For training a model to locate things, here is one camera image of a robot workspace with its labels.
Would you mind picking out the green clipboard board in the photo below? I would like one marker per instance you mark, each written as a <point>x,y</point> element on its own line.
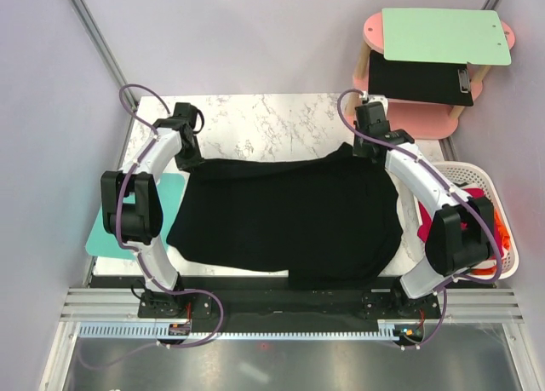
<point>453,36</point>

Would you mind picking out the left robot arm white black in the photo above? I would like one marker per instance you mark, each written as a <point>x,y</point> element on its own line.
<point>130,205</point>

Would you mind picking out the white slotted cable duct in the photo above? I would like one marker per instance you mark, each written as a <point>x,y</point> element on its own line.
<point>170,331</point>

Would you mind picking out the teal cutting mat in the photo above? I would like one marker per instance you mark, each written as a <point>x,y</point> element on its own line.
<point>170,191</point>

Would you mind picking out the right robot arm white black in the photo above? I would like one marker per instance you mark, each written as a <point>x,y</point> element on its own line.
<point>434,191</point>

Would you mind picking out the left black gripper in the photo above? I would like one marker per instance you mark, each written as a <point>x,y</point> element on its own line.
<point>189,164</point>

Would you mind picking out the magenta t shirt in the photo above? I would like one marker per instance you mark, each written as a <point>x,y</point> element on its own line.
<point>454,240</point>

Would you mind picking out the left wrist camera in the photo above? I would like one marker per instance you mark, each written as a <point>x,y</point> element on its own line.
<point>191,114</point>

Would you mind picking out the orange garment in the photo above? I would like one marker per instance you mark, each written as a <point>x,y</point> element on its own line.
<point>502,238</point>

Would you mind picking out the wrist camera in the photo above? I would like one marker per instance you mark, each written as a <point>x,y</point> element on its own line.
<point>191,114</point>
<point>372,111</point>

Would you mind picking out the black clipboard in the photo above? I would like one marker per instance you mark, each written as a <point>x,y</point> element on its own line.
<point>430,82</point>

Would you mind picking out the white plastic laundry basket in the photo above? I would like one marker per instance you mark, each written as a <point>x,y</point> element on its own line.
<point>477,183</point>

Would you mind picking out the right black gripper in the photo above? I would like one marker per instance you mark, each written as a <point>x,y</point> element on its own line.
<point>358,150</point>

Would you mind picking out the black t shirt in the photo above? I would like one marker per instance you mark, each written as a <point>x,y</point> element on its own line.
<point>322,220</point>

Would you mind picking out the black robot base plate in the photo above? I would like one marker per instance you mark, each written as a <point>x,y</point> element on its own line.
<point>272,303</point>

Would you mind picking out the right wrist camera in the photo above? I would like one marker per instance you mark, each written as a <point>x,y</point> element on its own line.
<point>372,111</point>

